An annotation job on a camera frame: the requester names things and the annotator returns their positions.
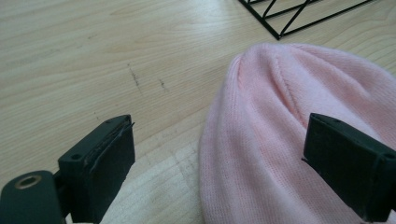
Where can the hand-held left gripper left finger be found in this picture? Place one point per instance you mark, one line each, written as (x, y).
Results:
(102, 168)

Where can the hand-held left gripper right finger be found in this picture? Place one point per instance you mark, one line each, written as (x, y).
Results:
(348, 161)

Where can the pink knit hat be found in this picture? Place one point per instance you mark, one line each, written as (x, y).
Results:
(264, 140)

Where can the cream knit hat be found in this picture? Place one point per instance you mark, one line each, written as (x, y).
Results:
(162, 193)

